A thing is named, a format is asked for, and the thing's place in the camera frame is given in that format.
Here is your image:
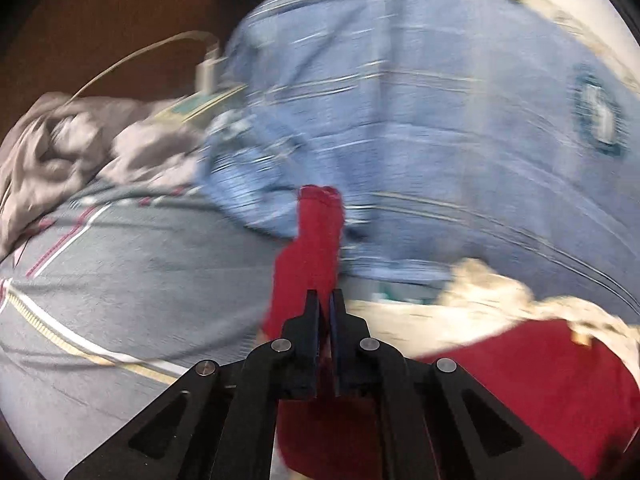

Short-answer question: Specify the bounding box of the grey striped bedsheet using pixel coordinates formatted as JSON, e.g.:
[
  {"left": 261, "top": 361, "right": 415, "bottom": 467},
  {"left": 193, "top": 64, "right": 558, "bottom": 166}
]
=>
[{"left": 0, "top": 180, "right": 293, "bottom": 478}]

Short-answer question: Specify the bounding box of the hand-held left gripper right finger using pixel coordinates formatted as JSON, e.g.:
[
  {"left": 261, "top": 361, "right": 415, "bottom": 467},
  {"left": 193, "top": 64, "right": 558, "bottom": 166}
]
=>
[{"left": 330, "top": 288, "right": 585, "bottom": 480}]

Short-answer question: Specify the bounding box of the blue plaid quilt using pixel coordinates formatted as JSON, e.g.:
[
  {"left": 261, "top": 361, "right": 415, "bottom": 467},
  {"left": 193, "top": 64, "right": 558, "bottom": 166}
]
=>
[{"left": 197, "top": 0, "right": 640, "bottom": 311}]

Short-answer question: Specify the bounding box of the dark red knit garment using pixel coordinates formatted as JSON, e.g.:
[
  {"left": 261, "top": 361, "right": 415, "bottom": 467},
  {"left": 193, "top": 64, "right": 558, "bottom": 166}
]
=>
[{"left": 259, "top": 185, "right": 640, "bottom": 480}]

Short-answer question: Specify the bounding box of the grey-beige crumpled garment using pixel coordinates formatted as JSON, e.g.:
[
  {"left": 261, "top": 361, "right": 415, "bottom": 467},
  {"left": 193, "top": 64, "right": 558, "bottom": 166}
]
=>
[{"left": 0, "top": 92, "right": 206, "bottom": 258}]

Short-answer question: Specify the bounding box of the cream leaf-print pillow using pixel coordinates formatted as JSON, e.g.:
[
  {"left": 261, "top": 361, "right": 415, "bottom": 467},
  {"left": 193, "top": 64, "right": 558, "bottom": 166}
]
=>
[{"left": 345, "top": 257, "right": 640, "bottom": 366}]

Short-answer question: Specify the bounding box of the white charger plug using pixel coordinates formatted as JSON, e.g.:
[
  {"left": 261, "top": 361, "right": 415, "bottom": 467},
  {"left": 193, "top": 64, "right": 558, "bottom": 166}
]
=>
[{"left": 194, "top": 44, "right": 227, "bottom": 97}]

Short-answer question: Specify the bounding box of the white charger cable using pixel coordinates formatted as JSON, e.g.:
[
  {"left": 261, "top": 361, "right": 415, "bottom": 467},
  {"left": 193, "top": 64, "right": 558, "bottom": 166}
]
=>
[{"left": 67, "top": 30, "right": 221, "bottom": 106}]

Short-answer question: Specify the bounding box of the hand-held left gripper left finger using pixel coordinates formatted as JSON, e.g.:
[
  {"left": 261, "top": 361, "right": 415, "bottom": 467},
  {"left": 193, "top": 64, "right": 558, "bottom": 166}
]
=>
[{"left": 64, "top": 289, "right": 321, "bottom": 480}]

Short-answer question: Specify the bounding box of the pale green flat box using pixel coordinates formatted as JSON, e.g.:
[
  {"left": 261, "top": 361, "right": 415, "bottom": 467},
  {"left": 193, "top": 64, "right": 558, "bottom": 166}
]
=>
[{"left": 152, "top": 81, "right": 248, "bottom": 125}]

